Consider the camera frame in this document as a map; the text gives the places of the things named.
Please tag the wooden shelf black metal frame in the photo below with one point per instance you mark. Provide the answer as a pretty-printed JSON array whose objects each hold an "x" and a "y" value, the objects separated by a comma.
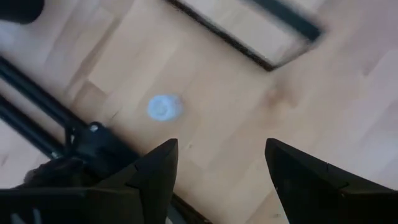
[{"x": 242, "y": 28}]

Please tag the black plant pot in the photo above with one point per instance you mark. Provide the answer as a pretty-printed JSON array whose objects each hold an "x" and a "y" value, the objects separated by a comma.
[{"x": 18, "y": 9}]

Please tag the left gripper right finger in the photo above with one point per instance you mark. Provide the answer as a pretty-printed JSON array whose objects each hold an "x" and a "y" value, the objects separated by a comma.
[{"x": 311, "y": 193}]

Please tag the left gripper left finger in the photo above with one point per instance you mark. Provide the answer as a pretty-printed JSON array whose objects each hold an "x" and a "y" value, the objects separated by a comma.
[{"x": 149, "y": 186}]

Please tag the clear cup stack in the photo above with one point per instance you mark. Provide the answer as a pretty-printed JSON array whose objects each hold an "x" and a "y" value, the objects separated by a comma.
[{"x": 163, "y": 108}]

